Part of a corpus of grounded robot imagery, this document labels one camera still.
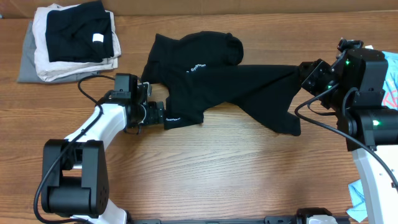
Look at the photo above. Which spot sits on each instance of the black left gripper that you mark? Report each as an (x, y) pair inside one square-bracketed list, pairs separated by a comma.
[(157, 114)]

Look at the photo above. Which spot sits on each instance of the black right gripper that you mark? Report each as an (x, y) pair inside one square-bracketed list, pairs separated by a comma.
[(316, 69)]

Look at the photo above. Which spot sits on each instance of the black Sydrogen t-shirt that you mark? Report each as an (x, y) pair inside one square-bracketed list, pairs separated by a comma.
[(204, 69)]

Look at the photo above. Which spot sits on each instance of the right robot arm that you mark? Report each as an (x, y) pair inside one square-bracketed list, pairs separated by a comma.
[(353, 88)]

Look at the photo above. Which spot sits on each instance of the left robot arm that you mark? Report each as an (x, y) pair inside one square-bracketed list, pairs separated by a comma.
[(75, 182)]

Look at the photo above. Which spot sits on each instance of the folded black shirt on stack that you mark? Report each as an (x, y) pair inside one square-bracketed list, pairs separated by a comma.
[(79, 34)]

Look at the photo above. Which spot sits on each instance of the folded beige shirt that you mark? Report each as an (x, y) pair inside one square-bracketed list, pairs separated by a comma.
[(49, 71)]

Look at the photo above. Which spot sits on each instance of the folded grey shirt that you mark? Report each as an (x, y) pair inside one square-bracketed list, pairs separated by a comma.
[(27, 72)]

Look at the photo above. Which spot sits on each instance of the light blue t-shirt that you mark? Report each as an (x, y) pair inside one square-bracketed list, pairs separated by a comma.
[(359, 211)]

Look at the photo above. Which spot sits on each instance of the brown cardboard back panel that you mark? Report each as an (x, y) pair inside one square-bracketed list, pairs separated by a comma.
[(206, 7)]

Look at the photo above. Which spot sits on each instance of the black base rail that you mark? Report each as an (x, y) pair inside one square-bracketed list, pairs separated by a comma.
[(267, 220)]

